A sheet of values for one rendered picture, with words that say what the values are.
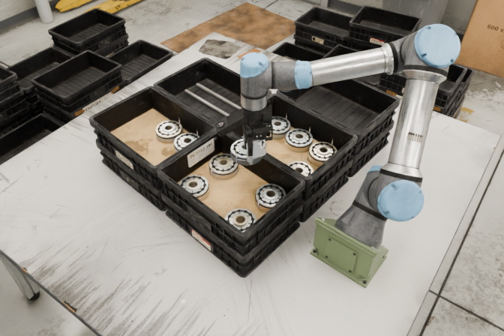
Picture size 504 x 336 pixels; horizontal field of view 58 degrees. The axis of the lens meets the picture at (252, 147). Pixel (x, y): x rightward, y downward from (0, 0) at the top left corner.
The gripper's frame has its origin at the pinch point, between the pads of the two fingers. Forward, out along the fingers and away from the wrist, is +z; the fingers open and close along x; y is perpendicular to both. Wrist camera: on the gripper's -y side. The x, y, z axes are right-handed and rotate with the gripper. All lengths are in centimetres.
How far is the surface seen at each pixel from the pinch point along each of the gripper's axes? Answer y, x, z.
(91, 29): -75, 196, 49
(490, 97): 204, 136, 99
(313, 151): 26.4, 13.0, 13.8
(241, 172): -0.5, 9.8, 16.6
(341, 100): 48, 45, 17
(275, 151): 13.7, 18.4, 16.6
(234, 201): -5.1, -3.3, 16.6
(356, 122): 49, 29, 17
